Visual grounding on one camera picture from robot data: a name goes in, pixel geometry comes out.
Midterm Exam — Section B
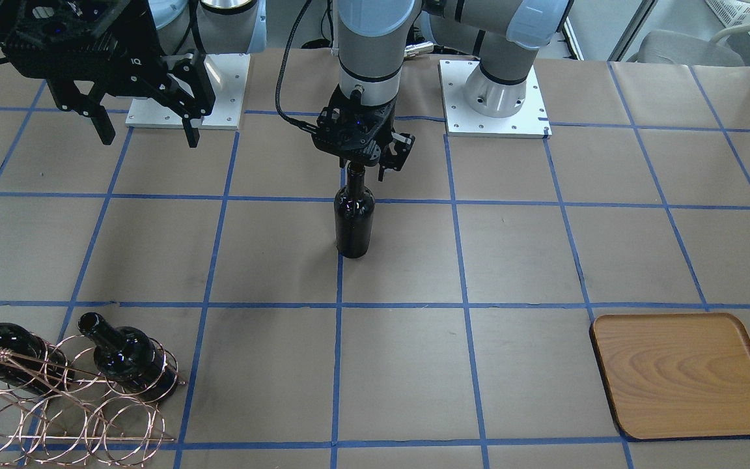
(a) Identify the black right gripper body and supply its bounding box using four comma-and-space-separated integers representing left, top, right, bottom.
2, 1, 216, 121

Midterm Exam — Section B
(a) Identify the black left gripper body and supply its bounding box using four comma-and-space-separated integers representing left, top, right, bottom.
312, 89, 396, 163

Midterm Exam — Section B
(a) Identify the dark wine bottle front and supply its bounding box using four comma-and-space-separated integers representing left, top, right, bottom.
333, 162, 375, 259

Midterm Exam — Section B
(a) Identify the dark wine bottle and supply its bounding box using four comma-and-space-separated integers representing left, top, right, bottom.
77, 311, 178, 403
0, 311, 67, 398
333, 162, 375, 259

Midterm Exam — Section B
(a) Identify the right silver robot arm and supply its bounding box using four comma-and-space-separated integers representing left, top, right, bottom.
0, 1, 262, 147

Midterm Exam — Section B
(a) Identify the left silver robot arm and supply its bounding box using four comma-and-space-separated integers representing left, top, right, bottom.
307, 1, 572, 183

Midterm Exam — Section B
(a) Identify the dark wine bottle middle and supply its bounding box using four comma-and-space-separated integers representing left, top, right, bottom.
77, 311, 178, 403

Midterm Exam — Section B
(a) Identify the dark wine bottle rear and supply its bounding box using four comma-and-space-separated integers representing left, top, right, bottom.
0, 311, 67, 398

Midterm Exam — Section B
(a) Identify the wooden serving tray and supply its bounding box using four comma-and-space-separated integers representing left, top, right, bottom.
590, 312, 750, 440

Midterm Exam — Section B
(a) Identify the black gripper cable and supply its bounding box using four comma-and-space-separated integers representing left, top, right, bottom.
275, 0, 321, 131

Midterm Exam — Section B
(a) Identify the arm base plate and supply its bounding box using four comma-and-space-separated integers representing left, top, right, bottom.
125, 53, 252, 130
439, 60, 551, 139

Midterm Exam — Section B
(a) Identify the copper wire bottle basket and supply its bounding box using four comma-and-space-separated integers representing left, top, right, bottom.
0, 335, 176, 468

